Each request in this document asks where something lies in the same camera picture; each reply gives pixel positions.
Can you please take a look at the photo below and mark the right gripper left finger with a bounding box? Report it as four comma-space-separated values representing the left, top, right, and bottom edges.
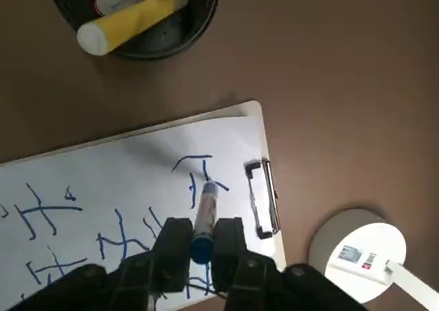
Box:
6, 216, 193, 311

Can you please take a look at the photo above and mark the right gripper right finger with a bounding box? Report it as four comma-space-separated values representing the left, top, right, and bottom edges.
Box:
211, 217, 370, 311

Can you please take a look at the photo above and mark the blue marker pen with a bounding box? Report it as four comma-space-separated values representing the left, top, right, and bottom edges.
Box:
189, 181, 220, 264

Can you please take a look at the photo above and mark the yellow marker pen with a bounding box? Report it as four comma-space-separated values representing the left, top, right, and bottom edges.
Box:
76, 0, 189, 56

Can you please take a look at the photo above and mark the black mesh pen holder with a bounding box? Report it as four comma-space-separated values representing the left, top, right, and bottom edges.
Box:
46, 0, 221, 61

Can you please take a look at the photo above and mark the black metal clipboard clip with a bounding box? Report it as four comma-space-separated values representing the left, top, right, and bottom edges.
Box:
244, 158, 283, 240

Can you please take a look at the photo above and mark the white A4 paper sheet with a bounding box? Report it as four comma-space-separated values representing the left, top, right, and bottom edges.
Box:
0, 115, 276, 301

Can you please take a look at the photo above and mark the white round desk lamp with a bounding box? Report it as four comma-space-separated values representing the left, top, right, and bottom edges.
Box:
308, 207, 439, 305

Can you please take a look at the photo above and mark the white clipboard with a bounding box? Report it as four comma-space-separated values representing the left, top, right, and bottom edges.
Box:
0, 100, 287, 307

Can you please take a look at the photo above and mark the thin black gripper wire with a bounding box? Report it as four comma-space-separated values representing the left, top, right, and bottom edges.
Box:
187, 282, 228, 297

